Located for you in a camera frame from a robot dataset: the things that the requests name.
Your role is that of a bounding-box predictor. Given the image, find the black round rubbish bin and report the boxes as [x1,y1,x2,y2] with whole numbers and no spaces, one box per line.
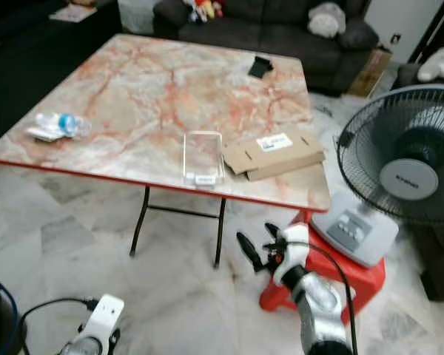
[0,280,23,355]

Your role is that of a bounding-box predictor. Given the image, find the flat brown cardboard box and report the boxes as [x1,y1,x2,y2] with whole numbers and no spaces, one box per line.
[223,130,326,182]

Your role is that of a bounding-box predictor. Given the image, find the red plastic stool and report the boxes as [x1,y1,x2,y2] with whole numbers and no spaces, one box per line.
[259,209,387,311]

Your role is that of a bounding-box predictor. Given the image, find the clear plastic container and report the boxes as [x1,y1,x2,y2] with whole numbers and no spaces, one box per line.
[182,130,226,187]

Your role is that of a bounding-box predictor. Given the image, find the black table fan grey base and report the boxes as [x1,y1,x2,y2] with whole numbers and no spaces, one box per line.
[309,84,444,268]

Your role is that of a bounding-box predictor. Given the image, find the small black object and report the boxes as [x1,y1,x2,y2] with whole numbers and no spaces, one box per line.
[249,55,275,78]

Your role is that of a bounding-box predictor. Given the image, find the marble top folding table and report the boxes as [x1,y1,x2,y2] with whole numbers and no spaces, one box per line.
[0,33,332,271]

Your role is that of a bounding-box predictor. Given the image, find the upright brown cardboard box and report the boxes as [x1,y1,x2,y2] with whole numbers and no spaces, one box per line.
[348,46,393,97]

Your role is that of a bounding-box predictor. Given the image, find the dark grey sofa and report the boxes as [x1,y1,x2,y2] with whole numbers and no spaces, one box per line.
[152,0,380,93]

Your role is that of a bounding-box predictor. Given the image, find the dark armchair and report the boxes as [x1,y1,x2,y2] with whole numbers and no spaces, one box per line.
[396,63,444,101]

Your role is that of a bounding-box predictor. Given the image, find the grey plush toy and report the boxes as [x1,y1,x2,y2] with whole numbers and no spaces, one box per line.
[308,1,347,39]

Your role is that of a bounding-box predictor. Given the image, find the clear plastic water bottle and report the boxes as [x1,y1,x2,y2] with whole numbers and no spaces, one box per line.
[36,112,92,138]

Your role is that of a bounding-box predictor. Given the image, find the white flat packet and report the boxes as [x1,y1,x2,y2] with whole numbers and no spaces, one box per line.
[26,126,64,143]

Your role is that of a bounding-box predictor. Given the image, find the colourful plush toy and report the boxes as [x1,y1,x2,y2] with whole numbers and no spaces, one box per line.
[181,0,224,21]

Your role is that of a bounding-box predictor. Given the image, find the white pillow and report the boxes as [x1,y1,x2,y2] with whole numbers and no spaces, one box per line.
[417,47,444,82]

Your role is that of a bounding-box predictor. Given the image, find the black low cabinet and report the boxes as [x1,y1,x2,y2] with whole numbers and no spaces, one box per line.
[0,0,123,149]

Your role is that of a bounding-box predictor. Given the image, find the pale book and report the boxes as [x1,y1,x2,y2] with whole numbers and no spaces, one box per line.
[50,4,97,23]

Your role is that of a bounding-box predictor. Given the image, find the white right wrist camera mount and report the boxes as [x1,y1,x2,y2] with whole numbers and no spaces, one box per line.
[274,224,312,287]

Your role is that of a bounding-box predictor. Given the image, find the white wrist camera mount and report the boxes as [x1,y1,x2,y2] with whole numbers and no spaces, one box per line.
[274,224,312,287]
[80,294,125,348]

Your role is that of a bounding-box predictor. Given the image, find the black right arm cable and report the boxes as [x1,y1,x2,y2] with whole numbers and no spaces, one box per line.
[305,239,360,355]

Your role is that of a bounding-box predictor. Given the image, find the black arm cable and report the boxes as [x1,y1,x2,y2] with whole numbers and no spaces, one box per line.
[305,239,360,355]
[21,297,98,355]

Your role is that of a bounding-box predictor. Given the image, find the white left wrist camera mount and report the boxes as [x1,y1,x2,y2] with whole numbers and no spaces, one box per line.
[80,294,125,348]

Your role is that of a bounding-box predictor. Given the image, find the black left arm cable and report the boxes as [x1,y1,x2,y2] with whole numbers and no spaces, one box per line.
[21,297,98,355]

